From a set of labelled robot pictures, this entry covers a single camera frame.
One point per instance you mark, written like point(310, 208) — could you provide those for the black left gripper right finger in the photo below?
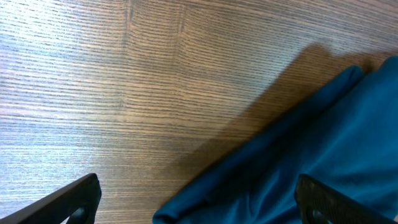
point(321, 204)

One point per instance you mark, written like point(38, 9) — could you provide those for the blue polo shirt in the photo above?
point(344, 135)

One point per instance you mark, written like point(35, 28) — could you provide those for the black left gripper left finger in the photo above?
point(75, 203)

